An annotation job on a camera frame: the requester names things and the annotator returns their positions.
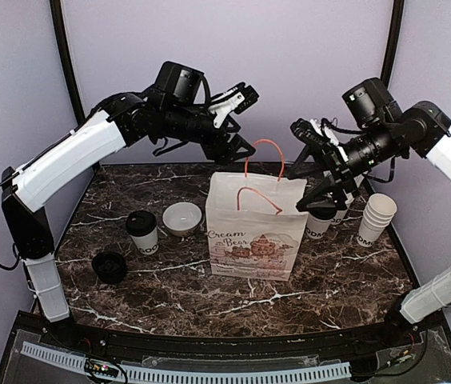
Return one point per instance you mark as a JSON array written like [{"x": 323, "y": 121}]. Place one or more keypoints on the white ceramic bowl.
[{"x": 182, "y": 218}]

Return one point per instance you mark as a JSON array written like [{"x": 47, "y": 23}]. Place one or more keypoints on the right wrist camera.
[{"x": 315, "y": 135}]

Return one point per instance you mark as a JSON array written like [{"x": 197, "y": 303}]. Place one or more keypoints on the paper cup holding straws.
[{"x": 340, "y": 215}]

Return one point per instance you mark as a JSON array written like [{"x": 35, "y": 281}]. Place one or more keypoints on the cream bear paper bag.
[{"x": 253, "y": 227}]

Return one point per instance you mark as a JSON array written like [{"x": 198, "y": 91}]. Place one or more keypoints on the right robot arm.
[{"x": 385, "y": 133}]

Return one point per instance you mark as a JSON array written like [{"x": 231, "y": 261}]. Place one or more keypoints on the black table front rail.
[{"x": 359, "y": 345}]

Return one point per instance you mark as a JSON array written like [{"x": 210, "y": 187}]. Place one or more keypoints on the stack of black lids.
[{"x": 110, "y": 267}]

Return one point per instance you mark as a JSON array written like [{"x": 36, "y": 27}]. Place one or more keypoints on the black coffee cup lid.
[{"x": 140, "y": 223}]

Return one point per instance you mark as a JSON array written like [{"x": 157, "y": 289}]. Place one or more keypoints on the white paper cup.
[
  {"x": 316, "y": 227},
  {"x": 147, "y": 244}
]

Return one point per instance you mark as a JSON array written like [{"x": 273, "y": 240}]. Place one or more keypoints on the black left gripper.
[{"x": 226, "y": 155}]

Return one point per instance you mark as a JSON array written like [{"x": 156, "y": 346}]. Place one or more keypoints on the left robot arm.
[{"x": 178, "y": 105}]

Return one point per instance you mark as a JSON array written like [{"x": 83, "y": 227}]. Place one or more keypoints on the grey slotted cable duct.
[{"x": 164, "y": 370}]

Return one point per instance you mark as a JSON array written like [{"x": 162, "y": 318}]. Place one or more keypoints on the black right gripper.
[{"x": 336, "y": 162}]

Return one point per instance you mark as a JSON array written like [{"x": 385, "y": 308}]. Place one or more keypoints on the stack of white paper cups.
[{"x": 377, "y": 215}]

